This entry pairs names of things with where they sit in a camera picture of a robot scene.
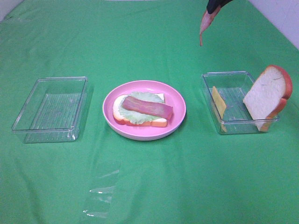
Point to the green table cloth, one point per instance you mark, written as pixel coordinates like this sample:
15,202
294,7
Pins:
193,176

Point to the toy bacon strip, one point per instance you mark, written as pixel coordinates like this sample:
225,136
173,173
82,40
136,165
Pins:
147,107
206,21

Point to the toy bread slice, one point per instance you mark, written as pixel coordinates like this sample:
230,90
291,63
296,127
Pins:
268,96
116,112

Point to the yellow toy cheese slice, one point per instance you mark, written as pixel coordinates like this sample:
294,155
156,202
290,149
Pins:
219,108

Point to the right clear plastic tray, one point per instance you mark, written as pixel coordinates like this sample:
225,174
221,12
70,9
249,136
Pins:
232,86

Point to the pink round plate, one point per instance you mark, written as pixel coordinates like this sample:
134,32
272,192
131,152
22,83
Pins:
146,133

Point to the clear plastic film sheet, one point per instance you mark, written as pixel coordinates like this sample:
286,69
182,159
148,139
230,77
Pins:
100,193

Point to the clear plastic tray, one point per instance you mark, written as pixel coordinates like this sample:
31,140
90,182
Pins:
232,86
52,111

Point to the left clear plastic tray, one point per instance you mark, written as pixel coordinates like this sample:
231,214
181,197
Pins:
52,111

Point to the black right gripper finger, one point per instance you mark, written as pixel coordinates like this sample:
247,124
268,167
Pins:
214,6

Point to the toy lettuce leaf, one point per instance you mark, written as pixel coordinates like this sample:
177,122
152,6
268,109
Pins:
133,116

